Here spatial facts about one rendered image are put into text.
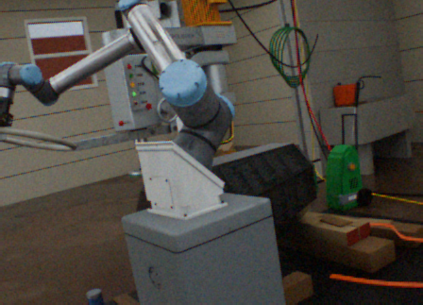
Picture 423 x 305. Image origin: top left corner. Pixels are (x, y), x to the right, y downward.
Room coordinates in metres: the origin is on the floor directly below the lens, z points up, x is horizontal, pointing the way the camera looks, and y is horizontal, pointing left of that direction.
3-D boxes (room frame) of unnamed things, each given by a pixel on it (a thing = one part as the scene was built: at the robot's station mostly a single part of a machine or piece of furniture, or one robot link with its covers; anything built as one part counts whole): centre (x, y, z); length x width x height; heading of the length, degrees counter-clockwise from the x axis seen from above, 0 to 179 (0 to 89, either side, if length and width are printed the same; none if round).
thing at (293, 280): (2.26, -0.28, 0.07); 0.30 x 0.12 x 0.12; 122
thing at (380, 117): (5.48, -2.14, 0.43); 1.30 x 0.62 x 0.86; 125
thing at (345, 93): (5.59, -1.92, 1.00); 0.50 x 0.22 x 0.33; 125
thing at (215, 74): (2.94, -0.09, 1.34); 0.19 x 0.19 x 0.20
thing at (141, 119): (2.56, 0.34, 1.32); 0.36 x 0.22 x 0.45; 132
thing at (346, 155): (3.92, -1.21, 0.43); 0.35 x 0.35 x 0.87; 19
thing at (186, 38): (2.74, 0.14, 1.62); 0.96 x 0.25 x 0.17; 132
